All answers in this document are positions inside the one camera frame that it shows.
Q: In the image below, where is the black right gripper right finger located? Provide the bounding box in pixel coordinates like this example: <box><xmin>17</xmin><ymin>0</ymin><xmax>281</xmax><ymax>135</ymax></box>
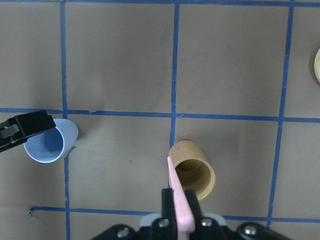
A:
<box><xmin>184</xmin><ymin>189</ymin><xmax>203</xmax><ymax>235</ymax></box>

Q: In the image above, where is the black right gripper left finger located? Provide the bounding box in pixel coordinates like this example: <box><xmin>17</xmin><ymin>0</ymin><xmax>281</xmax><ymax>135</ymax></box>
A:
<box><xmin>161</xmin><ymin>188</ymin><xmax>177</xmax><ymax>240</ymax></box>

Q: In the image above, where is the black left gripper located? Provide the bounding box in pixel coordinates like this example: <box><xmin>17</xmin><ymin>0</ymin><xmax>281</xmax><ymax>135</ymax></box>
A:
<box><xmin>0</xmin><ymin>110</ymin><xmax>56</xmax><ymax>152</ymax></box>

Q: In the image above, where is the light blue plastic cup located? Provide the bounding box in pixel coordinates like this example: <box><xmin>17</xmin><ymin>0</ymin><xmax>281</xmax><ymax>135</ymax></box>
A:
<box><xmin>23</xmin><ymin>118</ymin><xmax>79</xmax><ymax>164</ymax></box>

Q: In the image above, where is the bamboo cylinder holder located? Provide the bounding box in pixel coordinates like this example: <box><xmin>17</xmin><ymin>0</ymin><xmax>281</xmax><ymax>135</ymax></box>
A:
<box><xmin>168</xmin><ymin>140</ymin><xmax>216</xmax><ymax>201</ymax></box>

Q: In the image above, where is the wooden mug tree stand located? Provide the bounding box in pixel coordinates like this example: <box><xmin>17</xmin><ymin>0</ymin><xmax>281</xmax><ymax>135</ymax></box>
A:
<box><xmin>313</xmin><ymin>48</ymin><xmax>320</xmax><ymax>83</ymax></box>

